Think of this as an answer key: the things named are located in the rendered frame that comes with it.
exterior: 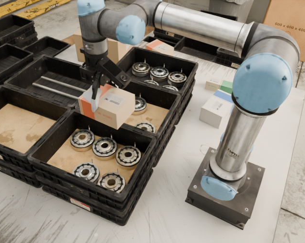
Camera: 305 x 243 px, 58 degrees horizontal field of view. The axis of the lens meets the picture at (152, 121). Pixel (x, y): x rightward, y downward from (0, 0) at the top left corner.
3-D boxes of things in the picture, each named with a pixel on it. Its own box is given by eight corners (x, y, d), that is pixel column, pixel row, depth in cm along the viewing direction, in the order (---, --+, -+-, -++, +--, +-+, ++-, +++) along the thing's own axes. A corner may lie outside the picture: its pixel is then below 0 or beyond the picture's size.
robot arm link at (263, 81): (241, 177, 100) (309, 43, 61) (228, 210, 91) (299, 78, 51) (210, 163, 104) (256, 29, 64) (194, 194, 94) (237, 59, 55)
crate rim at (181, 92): (198, 66, 150) (199, 62, 149) (181, 98, 131) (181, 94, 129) (133, 49, 161) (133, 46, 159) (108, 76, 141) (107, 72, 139)
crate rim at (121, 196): (157, 141, 111) (157, 137, 109) (122, 202, 91) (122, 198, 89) (73, 112, 121) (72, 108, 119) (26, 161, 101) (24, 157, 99)
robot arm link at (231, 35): (313, 24, 68) (143, -18, 83) (308, 44, 61) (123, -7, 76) (294, 64, 76) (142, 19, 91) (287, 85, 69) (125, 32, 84)
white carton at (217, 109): (215, 101, 162) (218, 88, 156) (233, 109, 157) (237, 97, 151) (198, 119, 150) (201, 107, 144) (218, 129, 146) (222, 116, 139)
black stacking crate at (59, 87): (108, 91, 148) (107, 73, 139) (77, 127, 128) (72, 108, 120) (48, 72, 158) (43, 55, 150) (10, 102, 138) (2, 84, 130)
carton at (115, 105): (135, 109, 103) (135, 94, 98) (117, 129, 95) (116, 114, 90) (100, 96, 108) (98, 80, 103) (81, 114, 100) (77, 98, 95)
